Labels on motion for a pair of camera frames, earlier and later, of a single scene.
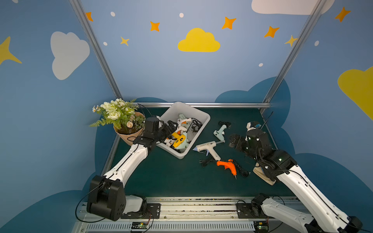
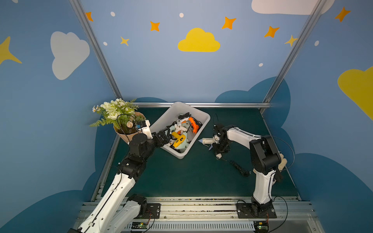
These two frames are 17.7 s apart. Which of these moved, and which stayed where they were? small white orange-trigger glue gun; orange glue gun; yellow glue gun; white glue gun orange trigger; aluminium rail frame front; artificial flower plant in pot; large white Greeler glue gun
Moved: large white Greeler glue gun; orange glue gun
Stayed: artificial flower plant in pot; white glue gun orange trigger; yellow glue gun; aluminium rail frame front; small white orange-trigger glue gun
